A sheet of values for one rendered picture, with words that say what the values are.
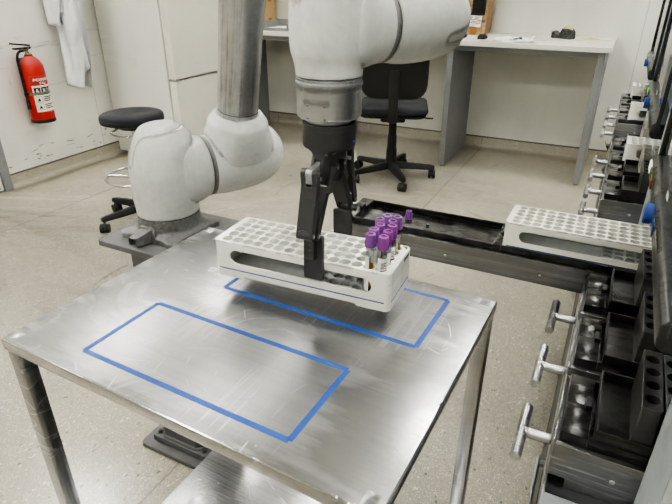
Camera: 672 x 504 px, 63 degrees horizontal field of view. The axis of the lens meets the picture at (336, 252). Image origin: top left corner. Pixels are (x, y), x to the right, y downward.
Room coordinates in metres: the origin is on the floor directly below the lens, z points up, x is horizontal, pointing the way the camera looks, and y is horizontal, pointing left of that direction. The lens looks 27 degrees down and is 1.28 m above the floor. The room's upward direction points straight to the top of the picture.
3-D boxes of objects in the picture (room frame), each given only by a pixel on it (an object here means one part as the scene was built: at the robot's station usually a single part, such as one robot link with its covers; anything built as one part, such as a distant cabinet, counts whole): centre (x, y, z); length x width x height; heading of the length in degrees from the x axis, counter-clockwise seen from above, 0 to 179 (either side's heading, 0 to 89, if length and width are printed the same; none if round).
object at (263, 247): (0.77, 0.04, 0.88); 0.30 x 0.10 x 0.06; 66
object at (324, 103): (0.75, 0.01, 1.13); 0.09 x 0.09 x 0.06
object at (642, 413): (0.48, -0.36, 0.85); 0.12 x 0.02 x 0.06; 152
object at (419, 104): (3.72, -0.41, 0.52); 0.64 x 0.60 x 1.05; 173
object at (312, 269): (0.71, 0.03, 0.92); 0.03 x 0.01 x 0.07; 66
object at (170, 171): (1.28, 0.42, 0.87); 0.18 x 0.16 x 0.22; 126
